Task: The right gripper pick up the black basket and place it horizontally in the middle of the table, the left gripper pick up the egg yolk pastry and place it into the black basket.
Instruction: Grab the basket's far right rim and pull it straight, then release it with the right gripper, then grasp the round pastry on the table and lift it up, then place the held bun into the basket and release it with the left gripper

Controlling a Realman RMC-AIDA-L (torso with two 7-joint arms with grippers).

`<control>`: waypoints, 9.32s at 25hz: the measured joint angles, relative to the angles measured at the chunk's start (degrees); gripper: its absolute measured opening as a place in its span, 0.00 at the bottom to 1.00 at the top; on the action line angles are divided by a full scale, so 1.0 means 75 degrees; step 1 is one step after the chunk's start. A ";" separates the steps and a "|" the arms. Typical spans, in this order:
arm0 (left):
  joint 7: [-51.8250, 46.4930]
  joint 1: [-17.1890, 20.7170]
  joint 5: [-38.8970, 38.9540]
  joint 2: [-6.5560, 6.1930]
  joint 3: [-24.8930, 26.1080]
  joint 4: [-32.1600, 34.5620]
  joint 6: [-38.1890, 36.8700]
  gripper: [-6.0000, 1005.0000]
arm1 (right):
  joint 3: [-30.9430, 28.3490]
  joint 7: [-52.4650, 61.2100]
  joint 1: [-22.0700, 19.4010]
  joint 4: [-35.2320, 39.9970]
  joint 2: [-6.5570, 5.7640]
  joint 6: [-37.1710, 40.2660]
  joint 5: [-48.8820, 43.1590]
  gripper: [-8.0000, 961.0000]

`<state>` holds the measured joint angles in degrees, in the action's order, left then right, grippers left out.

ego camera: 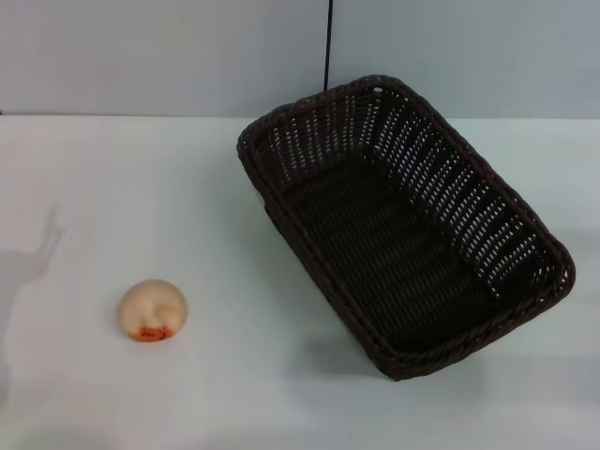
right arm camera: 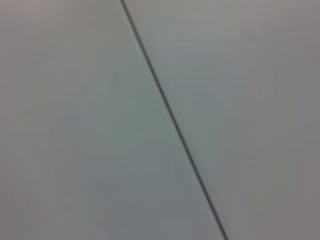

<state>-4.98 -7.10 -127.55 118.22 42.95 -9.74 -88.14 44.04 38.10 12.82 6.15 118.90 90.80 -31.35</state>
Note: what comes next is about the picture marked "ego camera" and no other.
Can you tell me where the thin black vertical wall strip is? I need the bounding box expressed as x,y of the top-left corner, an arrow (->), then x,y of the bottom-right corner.
321,0 -> 334,91

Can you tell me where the dark brown woven plastic basket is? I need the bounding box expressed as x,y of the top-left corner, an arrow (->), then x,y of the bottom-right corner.
236,72 -> 577,382

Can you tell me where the pale peach with red patch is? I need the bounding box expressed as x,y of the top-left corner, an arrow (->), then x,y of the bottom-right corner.
118,278 -> 190,344

